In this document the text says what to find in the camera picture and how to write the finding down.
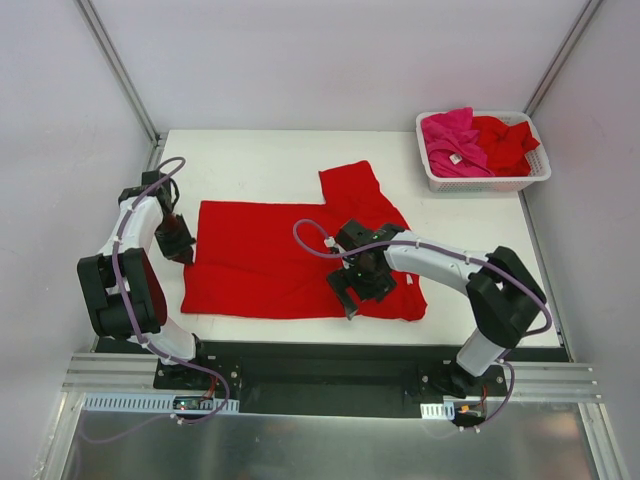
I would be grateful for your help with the right white cable duct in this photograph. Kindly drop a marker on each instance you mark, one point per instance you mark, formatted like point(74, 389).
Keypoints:
point(438, 411)

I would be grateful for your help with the aluminium frame post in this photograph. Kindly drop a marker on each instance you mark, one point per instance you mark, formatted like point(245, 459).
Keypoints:
point(586, 15)
point(98, 30)

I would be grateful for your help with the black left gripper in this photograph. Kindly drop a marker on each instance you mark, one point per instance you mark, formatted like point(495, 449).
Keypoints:
point(176, 240)

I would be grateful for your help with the right aluminium frame post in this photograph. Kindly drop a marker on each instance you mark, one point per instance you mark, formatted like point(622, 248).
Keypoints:
point(586, 15)

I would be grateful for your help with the left white cable duct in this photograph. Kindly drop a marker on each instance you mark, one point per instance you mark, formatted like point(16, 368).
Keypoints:
point(158, 403)

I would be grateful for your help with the white perforated plastic basket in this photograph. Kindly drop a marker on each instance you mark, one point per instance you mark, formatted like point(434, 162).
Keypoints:
point(538, 160)

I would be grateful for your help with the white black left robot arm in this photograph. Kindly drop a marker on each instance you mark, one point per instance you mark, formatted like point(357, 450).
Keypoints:
point(122, 293)

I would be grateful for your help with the red t shirt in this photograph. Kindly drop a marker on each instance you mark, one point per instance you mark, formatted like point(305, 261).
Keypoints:
point(505, 146)
point(252, 261)

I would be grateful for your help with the pink t shirt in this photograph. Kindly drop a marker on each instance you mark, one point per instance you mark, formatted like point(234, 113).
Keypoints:
point(452, 145)

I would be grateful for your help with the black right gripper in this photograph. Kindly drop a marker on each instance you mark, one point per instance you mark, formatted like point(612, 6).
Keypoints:
point(360, 286)

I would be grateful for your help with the left aluminium frame post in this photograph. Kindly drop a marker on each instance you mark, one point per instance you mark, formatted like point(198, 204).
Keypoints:
point(98, 30)

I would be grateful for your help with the white cable duct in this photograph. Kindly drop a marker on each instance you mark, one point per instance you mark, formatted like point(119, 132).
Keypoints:
point(158, 403)
point(438, 411)

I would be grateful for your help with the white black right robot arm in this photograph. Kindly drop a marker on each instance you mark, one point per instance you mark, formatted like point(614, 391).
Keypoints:
point(504, 297)

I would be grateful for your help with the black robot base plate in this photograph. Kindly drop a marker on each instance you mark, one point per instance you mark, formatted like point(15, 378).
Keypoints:
point(379, 381)

